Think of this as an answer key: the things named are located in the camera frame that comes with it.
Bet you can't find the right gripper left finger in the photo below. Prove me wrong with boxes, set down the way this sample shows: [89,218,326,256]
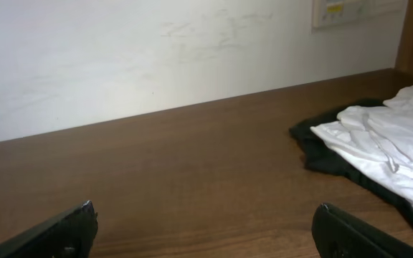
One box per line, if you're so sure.
[0,200,98,258]

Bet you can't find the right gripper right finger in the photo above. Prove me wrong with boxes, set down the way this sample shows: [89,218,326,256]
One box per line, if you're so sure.
[311,204,413,258]

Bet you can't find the dark navy garment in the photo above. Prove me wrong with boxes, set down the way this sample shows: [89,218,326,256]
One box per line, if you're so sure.
[290,99,413,227]

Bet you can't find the white garment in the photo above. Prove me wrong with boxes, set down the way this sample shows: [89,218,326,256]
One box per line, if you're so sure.
[311,85,413,210]

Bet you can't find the white wall outlet panel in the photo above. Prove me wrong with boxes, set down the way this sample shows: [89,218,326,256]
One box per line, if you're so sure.
[312,0,404,29]

